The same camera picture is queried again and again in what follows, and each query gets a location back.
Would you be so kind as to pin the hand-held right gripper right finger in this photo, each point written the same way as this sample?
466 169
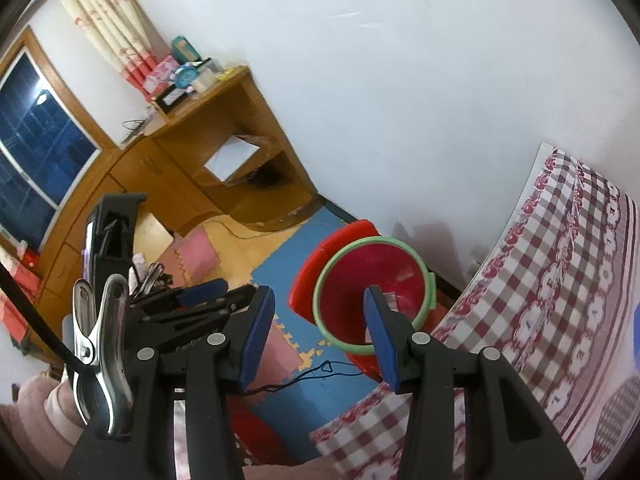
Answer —
382 340

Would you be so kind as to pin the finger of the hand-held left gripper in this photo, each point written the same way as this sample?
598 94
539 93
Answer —
202 293
200 317

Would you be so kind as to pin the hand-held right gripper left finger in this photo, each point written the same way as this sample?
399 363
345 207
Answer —
257 340

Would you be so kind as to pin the red bin with green rim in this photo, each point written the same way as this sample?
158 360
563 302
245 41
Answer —
370 270
307 280

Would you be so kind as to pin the person's left forearm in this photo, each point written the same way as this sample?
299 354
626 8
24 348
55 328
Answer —
35 425

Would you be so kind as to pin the metal spring clip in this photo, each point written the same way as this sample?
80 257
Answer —
102 350
150 277

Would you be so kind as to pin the wooden corner desk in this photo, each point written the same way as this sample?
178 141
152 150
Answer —
200 160

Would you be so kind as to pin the wooden framed window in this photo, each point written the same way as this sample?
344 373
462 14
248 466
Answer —
35 140

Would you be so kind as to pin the red cardboard boxes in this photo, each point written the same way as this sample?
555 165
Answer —
15 300

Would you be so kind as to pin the white paper sheet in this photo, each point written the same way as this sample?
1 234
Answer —
231 157

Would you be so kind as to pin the black box with white label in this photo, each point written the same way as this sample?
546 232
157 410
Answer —
172 99

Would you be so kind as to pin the pink floral box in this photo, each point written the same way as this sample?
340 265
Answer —
161 74

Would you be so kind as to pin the blue alarm clock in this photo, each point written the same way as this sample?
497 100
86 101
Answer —
185 77

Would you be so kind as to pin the small white box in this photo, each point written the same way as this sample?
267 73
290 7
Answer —
206 81

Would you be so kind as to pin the teal box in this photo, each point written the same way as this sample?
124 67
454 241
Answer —
186 49

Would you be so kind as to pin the small yellow object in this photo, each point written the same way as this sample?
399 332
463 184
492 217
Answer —
231 72

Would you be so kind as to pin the cream red patterned curtain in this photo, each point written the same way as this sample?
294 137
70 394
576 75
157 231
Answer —
107 15

